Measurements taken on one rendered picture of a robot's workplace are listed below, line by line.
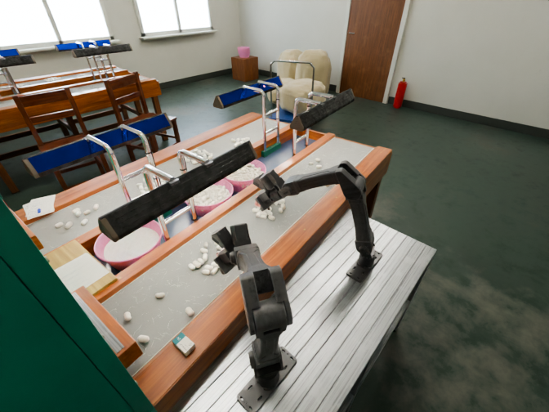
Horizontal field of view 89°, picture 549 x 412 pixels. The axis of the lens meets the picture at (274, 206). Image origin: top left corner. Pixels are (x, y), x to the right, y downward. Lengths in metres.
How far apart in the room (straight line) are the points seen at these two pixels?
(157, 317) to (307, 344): 0.51
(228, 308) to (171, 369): 0.23
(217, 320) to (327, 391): 0.39
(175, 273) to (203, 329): 0.29
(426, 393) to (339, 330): 0.86
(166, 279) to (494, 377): 1.72
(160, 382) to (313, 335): 0.48
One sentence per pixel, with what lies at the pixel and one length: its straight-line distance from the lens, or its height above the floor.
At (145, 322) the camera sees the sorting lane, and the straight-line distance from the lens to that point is 1.08.
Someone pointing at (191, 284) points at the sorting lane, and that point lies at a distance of 1.12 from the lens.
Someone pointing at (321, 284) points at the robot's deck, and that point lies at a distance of 1.17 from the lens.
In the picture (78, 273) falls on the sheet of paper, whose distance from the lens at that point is 1.27.
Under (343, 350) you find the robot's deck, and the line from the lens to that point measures 1.05.
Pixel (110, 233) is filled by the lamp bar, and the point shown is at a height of 1.07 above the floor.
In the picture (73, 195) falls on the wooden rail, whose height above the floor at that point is 0.76.
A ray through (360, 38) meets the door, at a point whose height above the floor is 0.96.
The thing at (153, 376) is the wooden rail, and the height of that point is 0.77.
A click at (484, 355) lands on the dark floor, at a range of 2.10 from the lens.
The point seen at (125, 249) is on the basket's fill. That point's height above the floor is 0.74.
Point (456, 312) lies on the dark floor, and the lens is 2.19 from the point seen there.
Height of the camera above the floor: 1.60
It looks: 37 degrees down
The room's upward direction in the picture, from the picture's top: straight up
